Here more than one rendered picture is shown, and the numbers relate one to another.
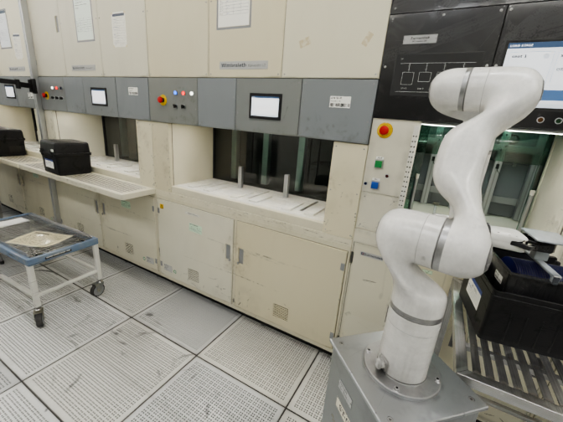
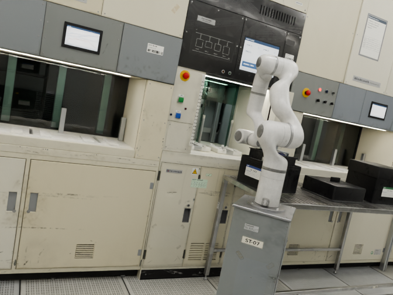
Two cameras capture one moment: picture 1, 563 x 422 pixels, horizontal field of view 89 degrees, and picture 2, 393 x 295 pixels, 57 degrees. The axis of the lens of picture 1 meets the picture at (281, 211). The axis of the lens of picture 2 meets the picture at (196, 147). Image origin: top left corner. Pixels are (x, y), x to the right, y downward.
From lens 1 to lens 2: 1.34 m
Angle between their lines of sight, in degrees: 54
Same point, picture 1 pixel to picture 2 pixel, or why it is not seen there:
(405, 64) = (198, 33)
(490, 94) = (285, 69)
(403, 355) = (276, 192)
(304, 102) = (124, 43)
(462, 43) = (227, 30)
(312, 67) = (133, 16)
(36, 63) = not seen: outside the picture
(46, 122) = not seen: outside the picture
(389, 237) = (273, 133)
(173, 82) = not seen: outside the picture
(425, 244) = (287, 134)
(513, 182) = (207, 116)
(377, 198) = (178, 126)
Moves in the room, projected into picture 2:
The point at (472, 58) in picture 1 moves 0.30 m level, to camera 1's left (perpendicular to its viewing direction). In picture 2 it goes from (231, 40) to (204, 26)
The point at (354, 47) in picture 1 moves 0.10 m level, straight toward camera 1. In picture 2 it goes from (166, 11) to (177, 10)
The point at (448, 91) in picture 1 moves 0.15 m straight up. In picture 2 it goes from (271, 65) to (277, 35)
